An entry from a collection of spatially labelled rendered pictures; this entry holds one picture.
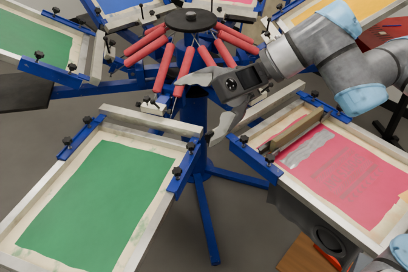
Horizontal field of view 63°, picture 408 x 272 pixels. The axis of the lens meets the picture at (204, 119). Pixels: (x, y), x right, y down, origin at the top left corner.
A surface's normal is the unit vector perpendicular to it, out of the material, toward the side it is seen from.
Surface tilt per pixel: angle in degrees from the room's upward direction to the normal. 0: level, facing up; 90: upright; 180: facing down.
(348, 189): 0
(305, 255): 0
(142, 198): 0
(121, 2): 32
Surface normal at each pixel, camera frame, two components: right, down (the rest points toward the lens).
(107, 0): 0.34, -0.39
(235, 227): 0.00, -0.76
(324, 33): -0.36, 0.06
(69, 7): 0.65, 0.49
